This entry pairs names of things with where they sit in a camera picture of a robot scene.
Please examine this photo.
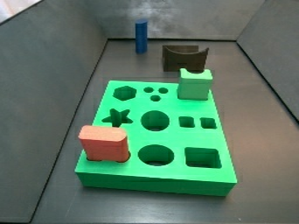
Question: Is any blue cylinder peg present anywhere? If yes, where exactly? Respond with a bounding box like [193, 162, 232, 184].
[135, 18, 148, 53]

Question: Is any green shape sorter board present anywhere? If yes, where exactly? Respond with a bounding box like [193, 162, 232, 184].
[75, 80, 237, 196]

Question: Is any green notched block peg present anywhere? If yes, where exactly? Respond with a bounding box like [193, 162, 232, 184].
[177, 68, 212, 101]

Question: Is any red block peg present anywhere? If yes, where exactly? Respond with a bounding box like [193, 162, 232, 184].
[79, 125, 129, 163]

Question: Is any black curved holder stand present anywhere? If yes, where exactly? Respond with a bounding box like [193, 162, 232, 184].
[163, 45, 209, 73]

